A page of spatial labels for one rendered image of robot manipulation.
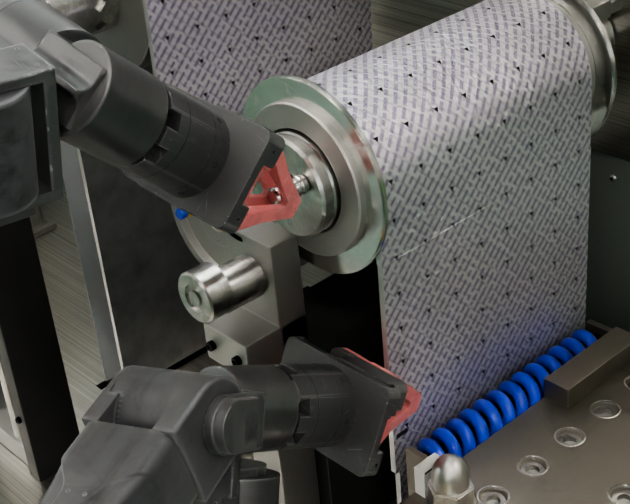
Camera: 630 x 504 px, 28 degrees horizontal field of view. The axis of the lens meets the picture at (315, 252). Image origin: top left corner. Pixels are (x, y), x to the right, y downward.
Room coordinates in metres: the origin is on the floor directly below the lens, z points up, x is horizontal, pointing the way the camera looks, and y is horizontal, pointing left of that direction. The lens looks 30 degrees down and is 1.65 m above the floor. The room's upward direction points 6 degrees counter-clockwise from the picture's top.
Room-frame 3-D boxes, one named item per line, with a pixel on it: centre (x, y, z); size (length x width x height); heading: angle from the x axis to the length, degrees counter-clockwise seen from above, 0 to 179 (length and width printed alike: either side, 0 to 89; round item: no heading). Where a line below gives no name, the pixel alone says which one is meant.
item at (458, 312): (0.81, -0.13, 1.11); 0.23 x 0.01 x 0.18; 130
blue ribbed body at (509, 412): (0.80, -0.15, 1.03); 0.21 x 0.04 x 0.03; 130
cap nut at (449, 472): (0.68, -0.08, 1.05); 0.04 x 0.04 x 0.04
